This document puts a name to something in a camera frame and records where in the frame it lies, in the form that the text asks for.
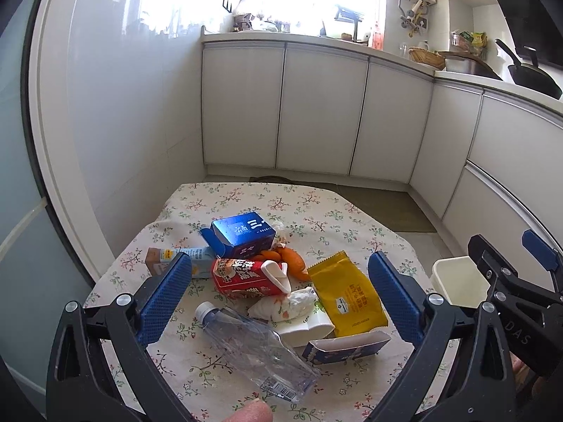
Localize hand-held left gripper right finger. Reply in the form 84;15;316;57
368;250;517;422

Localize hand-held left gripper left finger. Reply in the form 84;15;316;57
46;252;207;422

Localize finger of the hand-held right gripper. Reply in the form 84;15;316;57
522;230;563;293
467;235;517;294

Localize white plastic trash bin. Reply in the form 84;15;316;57
432;256;491;308

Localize yellow snack packet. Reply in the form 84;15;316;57
307;250;388;332

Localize light blue drink carton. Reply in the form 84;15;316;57
146;247;216;279

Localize blue white patterned box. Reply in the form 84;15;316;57
301;331;392;365

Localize red drink carton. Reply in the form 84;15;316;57
212;258;291;300

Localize white paper box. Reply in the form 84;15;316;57
275;310;335;348

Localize clear plastic bottle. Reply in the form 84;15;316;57
195;301;322;403

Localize blue toothpaste box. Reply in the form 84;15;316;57
200;215;277;259

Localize printed tissue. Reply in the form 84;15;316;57
247;287;320;322

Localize small white tissue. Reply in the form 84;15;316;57
268;217;289;248

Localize person's right forearm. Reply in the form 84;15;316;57
510;356;539;390

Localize person's left hand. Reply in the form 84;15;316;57
219;401;273;422

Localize white drawer cabinet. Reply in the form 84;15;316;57
409;83;563;293

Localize floral tablecloth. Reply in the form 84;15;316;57
83;181;434;422

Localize brown woven floor mat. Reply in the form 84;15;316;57
248;177;341;191

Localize black wok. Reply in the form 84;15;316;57
495;39;563;100

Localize steel basin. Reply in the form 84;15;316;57
440;51;502;81

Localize white kitchen cabinet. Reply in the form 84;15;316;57
202;40;435;185

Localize wicker basket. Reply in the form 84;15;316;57
409;47;446;70

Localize food packets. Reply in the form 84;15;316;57
451;31;489;58

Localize white countertop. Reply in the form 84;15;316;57
201;26;563;115

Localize black range hood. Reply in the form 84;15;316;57
477;0;563;69

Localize water heater pipes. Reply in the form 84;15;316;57
398;0;429;38

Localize black utensil rack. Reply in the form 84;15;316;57
335;4;366;24

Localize white sliding door frame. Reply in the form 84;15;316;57
26;0;119;286

